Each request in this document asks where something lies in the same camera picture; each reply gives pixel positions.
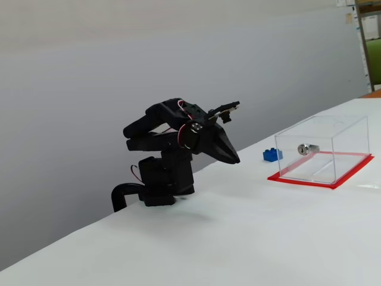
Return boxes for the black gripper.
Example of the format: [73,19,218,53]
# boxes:
[195,126,242,164]

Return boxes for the blue lego brick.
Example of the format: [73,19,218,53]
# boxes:
[263,148,284,163]

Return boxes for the transparent plastic box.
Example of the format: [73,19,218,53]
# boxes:
[274,115,371,185]

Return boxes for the white box on shelf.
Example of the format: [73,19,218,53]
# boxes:
[361,14,379,41]

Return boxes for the silver cylinder lock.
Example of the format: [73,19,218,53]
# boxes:
[297,143,321,156]

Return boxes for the black table clamp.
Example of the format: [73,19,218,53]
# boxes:
[111,182,146,213]

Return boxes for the green panel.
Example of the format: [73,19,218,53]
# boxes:
[365,38,381,90]

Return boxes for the metal shelf upright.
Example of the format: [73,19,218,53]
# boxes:
[355,0,377,93]

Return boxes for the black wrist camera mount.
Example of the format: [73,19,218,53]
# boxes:
[207,101,241,125]

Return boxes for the red white wrist servo cable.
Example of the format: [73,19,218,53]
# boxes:
[176,122,195,150]

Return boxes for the red tape frame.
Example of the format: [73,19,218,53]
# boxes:
[267,150,374,191]

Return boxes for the red base servo cable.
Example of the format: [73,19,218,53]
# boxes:
[130,165,143,183]

